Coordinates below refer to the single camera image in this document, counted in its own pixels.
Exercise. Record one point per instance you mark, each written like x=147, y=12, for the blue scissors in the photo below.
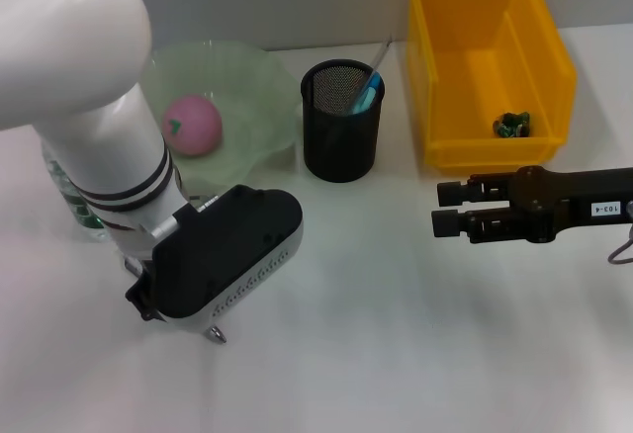
x=368, y=97

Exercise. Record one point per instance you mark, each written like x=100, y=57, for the clear green-label water bottle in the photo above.
x=69, y=196

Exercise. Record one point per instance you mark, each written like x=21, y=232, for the yellow plastic bin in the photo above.
x=489, y=67

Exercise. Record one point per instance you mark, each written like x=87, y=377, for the pink peach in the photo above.
x=195, y=126

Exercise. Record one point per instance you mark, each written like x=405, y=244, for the clear plastic ruler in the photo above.
x=380, y=57

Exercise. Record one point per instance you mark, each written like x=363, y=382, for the white grey ballpoint pen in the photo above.
x=216, y=335

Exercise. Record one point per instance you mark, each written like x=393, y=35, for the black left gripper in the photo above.
x=141, y=297

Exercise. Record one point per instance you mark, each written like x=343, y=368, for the green plastic wrapper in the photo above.
x=512, y=125

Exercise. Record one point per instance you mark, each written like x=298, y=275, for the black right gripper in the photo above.
x=578, y=200

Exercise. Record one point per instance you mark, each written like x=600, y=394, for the black mesh pen cup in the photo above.
x=341, y=156

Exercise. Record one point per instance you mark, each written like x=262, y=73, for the green glass fruit plate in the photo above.
x=247, y=97

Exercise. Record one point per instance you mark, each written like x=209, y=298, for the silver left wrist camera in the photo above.
x=227, y=255

